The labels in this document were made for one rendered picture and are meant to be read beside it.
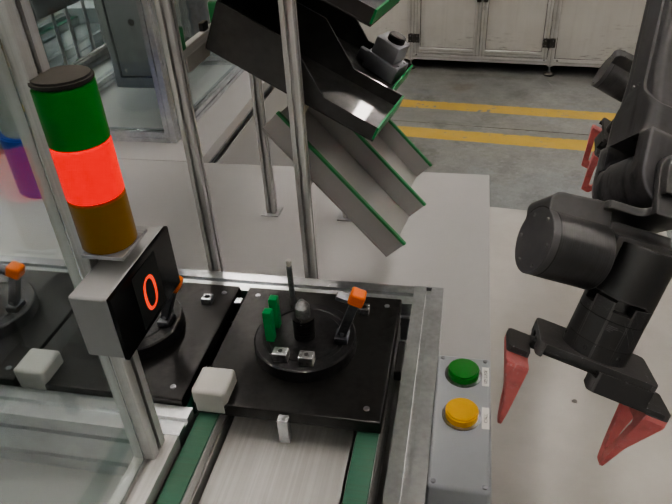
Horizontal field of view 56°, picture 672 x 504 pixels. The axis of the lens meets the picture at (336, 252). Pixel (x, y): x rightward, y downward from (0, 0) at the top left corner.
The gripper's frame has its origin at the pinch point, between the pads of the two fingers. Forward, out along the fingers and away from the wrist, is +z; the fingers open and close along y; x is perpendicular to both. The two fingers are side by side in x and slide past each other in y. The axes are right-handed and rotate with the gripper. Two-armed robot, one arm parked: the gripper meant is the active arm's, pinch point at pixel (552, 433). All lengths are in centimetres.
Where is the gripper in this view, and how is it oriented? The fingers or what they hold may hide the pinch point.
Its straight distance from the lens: 64.7
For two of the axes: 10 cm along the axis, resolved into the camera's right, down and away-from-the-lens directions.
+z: -3.0, 9.0, 3.0
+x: -2.4, 2.4, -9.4
